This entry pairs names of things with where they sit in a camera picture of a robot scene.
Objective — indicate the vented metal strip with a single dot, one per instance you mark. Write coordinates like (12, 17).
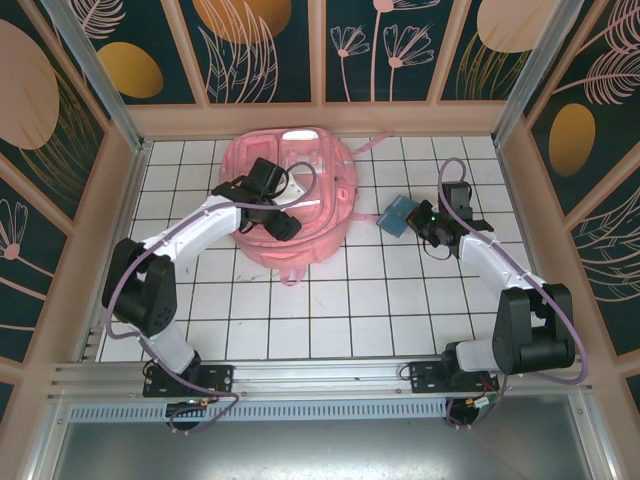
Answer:
(300, 412)

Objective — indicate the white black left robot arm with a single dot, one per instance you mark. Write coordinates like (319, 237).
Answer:
(200, 235)

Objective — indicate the pink student backpack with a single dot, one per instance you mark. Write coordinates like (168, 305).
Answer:
(330, 215)

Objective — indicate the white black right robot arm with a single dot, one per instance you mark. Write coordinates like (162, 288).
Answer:
(530, 330)

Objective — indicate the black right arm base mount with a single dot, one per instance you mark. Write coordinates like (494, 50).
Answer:
(425, 377)

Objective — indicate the blue notebook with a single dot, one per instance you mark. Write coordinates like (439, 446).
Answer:
(395, 216)

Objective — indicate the aluminium corner post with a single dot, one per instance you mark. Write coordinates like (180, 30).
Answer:
(95, 75)
(525, 75)

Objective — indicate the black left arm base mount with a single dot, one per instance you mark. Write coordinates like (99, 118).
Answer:
(220, 380)

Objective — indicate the grey metal sheet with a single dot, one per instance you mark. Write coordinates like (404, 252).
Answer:
(320, 450)

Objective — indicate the aluminium mounting rail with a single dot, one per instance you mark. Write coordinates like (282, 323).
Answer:
(320, 372)

